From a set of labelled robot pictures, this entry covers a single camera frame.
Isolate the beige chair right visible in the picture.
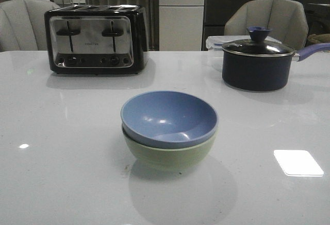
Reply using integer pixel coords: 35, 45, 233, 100
224, 0, 308, 50

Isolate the blue bowl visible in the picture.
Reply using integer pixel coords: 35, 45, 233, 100
120, 91, 219, 149

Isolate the clear plastic food container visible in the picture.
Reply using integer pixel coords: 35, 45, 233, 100
206, 34, 282, 51

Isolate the glass pot lid blue knob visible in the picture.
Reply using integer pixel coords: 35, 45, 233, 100
222, 26, 295, 57

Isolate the dark blue saucepan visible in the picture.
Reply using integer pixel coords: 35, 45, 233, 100
222, 43, 329, 92

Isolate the green bowl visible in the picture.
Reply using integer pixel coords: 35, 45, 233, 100
122, 129, 219, 171

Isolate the beige chair left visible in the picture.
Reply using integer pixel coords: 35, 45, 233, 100
1, 0, 59, 51

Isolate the black chrome four-slot toaster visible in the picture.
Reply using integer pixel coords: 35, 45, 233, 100
44, 5, 149, 75

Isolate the beige chair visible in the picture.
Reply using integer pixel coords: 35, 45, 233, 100
1, 0, 59, 51
224, 0, 308, 50

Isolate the dark counter unit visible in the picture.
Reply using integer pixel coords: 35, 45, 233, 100
201, 0, 330, 51

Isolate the white cabinet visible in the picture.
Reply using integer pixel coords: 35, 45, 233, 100
159, 0, 204, 51

